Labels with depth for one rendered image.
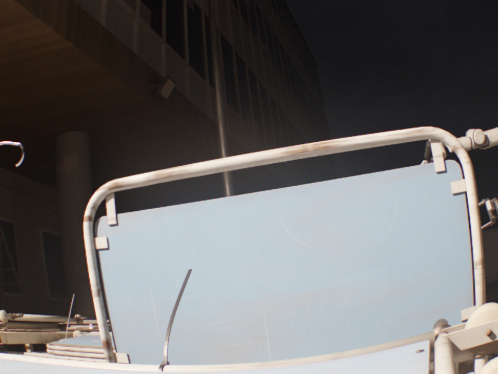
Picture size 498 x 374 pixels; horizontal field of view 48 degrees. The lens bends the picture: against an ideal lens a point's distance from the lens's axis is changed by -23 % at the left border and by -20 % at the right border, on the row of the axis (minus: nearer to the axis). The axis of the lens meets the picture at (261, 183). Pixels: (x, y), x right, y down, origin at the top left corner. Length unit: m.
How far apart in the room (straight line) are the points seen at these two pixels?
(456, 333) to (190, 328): 0.62
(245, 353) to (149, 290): 0.21
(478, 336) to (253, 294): 0.57
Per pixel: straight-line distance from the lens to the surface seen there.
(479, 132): 3.12
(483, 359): 1.11
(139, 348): 1.20
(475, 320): 0.67
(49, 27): 5.64
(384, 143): 1.12
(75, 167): 8.64
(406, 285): 1.10
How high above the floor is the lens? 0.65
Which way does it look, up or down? 11 degrees up
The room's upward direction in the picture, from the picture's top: 7 degrees counter-clockwise
